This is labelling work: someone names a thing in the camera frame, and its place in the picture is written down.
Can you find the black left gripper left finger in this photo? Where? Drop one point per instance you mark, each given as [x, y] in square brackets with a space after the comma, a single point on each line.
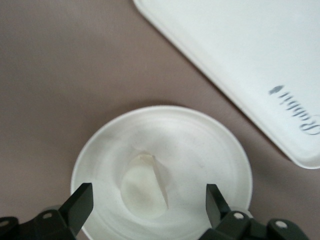
[75, 212]

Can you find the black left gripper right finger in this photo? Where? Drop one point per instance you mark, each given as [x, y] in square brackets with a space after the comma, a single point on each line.
[216, 212]

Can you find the round cream plate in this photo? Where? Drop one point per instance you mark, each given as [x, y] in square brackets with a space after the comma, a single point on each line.
[200, 150]

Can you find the pale steamed bun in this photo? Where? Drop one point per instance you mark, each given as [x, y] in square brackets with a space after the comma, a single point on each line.
[140, 190]

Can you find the cream tray with rabbit print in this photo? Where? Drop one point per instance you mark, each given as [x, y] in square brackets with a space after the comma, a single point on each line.
[237, 37]

